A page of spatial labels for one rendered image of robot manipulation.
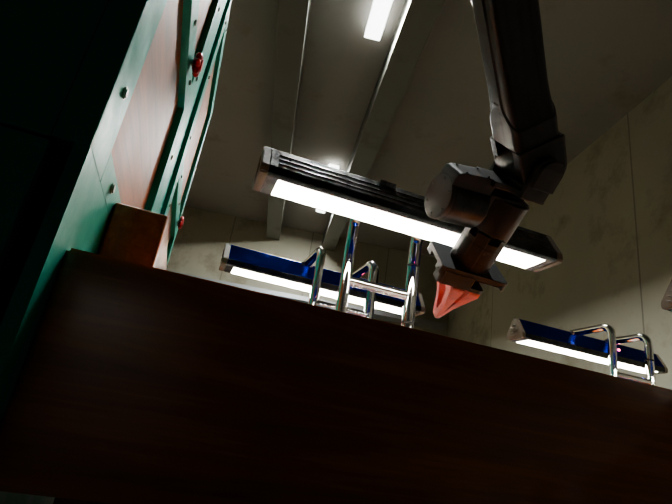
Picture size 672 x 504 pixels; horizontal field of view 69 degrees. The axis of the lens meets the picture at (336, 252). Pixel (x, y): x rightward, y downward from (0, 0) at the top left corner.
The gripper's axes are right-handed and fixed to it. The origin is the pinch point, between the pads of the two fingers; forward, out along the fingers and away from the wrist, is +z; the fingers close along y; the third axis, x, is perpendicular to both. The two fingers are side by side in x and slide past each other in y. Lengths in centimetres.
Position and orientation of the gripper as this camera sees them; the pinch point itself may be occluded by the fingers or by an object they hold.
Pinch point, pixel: (438, 311)
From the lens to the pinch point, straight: 73.2
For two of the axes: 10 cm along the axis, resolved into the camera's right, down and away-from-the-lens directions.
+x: 0.9, 5.4, -8.4
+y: -9.3, -2.6, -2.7
